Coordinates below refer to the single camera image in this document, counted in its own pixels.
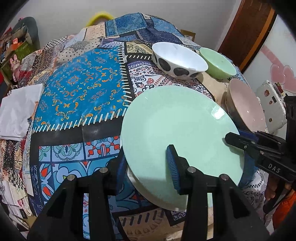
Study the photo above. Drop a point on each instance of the white bowl black spots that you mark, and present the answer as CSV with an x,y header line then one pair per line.
x,y
178,61

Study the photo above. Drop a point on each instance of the patchwork tablecloth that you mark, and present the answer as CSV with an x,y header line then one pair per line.
x,y
89,81

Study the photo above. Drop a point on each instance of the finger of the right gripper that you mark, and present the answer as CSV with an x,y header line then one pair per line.
x,y
248,142

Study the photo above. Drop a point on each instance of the white folded cloth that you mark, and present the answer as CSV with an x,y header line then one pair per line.
x,y
16,109

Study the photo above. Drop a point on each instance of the yellow foam arch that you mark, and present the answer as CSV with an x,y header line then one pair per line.
x,y
99,17

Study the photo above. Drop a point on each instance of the wooden wardrobe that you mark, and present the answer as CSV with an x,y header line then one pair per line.
x,y
248,32

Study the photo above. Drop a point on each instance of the person right hand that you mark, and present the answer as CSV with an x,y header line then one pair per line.
x,y
272,185

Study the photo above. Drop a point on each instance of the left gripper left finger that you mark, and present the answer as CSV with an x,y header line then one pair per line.
x,y
62,216

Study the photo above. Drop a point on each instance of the pink bowl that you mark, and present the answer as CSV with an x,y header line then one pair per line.
x,y
244,108

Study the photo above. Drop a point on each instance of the pink rabbit toy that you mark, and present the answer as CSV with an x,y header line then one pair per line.
x,y
15,67

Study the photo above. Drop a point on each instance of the cardboard box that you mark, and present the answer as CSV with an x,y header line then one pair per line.
x,y
188,34

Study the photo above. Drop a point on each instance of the grey neck pillow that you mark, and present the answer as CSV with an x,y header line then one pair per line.
x,y
26,28

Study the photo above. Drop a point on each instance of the green box with clutter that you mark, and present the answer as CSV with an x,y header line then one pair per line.
x,y
9,47

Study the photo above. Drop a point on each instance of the green bowl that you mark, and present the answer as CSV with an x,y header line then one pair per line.
x,y
219,66

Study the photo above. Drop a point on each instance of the mint green plate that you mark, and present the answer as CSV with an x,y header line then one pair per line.
x,y
193,123

